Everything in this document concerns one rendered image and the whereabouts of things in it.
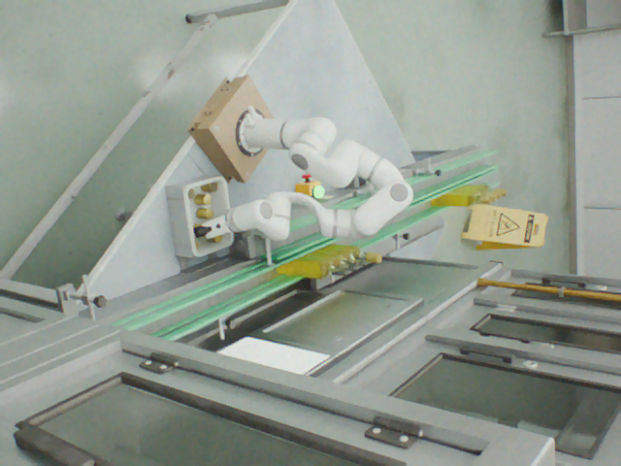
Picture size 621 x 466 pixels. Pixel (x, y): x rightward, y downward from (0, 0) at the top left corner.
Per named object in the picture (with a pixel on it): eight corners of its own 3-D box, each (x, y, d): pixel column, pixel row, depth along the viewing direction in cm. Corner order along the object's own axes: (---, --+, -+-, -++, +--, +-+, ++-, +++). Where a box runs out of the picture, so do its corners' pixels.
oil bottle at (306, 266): (277, 274, 223) (327, 281, 210) (275, 257, 222) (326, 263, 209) (287, 269, 228) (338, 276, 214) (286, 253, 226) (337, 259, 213)
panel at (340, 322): (133, 405, 168) (227, 440, 146) (131, 394, 167) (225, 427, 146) (339, 293, 235) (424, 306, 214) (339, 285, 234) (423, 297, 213)
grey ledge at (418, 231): (297, 286, 247) (321, 290, 240) (294, 264, 245) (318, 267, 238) (421, 226, 318) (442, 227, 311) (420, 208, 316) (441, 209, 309)
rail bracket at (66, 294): (51, 332, 170) (102, 348, 156) (38, 271, 166) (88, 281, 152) (67, 326, 173) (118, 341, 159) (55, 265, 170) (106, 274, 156)
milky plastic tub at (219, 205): (176, 256, 205) (194, 258, 199) (165, 185, 200) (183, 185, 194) (216, 242, 218) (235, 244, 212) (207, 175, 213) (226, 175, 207)
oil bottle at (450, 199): (430, 205, 304) (488, 208, 287) (429, 193, 303) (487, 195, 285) (436, 203, 308) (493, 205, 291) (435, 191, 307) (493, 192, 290)
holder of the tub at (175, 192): (178, 272, 206) (194, 275, 201) (164, 185, 200) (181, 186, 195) (217, 257, 219) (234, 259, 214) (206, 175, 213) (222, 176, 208)
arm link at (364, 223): (337, 186, 201) (339, 174, 186) (407, 190, 201) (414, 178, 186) (335, 240, 198) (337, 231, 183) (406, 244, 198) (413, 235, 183)
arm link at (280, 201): (335, 242, 197) (264, 238, 197) (336, 201, 201) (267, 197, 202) (336, 232, 189) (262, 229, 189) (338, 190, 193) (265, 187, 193)
